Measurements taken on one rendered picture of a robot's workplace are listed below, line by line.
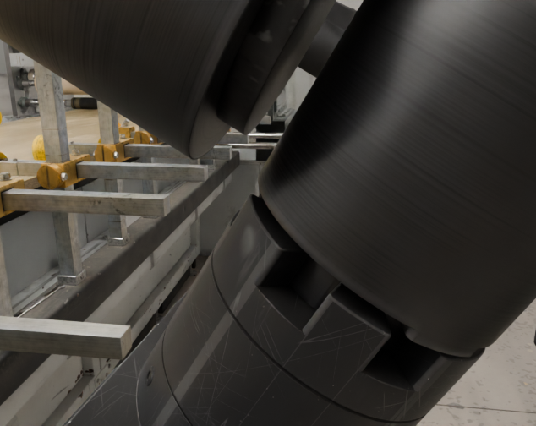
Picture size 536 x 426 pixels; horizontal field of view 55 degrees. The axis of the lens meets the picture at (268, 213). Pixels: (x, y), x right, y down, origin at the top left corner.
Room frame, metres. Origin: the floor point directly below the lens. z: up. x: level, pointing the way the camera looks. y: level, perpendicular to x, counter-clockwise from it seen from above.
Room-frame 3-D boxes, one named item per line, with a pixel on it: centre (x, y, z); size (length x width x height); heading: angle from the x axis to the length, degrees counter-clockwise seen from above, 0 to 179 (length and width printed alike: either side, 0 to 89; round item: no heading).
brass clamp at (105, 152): (1.32, 0.40, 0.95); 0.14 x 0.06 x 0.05; 172
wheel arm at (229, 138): (1.57, 0.24, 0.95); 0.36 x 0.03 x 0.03; 82
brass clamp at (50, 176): (1.07, 0.43, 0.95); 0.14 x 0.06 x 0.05; 172
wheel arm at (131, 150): (1.33, 0.34, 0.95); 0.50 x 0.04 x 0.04; 82
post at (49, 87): (1.05, 0.43, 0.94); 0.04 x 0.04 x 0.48; 82
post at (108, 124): (1.29, 0.40, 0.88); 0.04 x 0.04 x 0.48; 82
